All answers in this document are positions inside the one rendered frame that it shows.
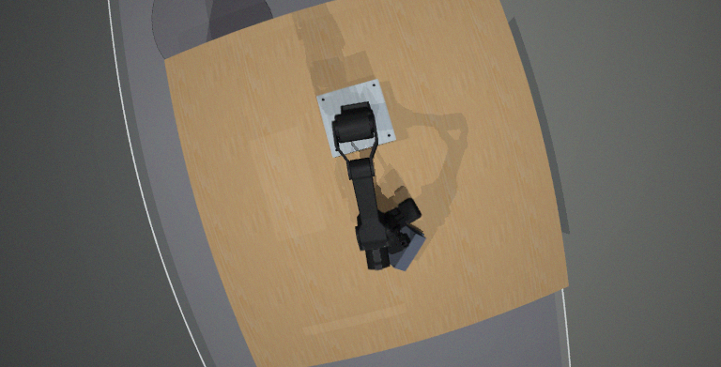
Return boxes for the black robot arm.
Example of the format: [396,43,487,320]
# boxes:
[331,101,410,270]

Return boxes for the dark grey sloped panel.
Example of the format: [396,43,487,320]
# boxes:
[389,225,427,271]

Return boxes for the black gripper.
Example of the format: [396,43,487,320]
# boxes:
[383,198,422,232]

